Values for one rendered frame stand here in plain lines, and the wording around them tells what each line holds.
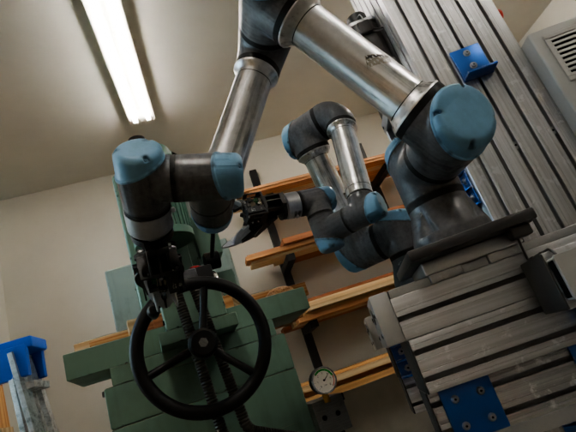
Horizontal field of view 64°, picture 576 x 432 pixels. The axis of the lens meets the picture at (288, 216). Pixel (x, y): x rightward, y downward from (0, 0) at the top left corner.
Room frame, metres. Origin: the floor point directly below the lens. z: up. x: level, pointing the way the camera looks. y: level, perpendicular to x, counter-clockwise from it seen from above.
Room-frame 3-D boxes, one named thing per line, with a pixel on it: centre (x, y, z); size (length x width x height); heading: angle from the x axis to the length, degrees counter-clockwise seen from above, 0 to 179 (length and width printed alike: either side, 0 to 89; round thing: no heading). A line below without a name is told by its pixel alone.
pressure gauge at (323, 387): (1.17, 0.05, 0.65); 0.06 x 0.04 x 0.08; 110
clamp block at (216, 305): (1.10, 0.30, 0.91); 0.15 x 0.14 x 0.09; 110
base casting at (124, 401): (1.40, 0.41, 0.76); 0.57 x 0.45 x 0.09; 20
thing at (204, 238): (1.54, 0.30, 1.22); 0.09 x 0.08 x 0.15; 20
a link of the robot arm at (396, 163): (0.87, -0.29, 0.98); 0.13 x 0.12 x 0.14; 13
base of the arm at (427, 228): (0.88, -0.28, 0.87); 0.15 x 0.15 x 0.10
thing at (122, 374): (1.23, 0.35, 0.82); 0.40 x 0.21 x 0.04; 110
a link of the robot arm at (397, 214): (1.38, -0.30, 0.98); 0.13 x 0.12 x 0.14; 61
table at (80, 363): (1.18, 0.33, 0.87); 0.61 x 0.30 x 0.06; 110
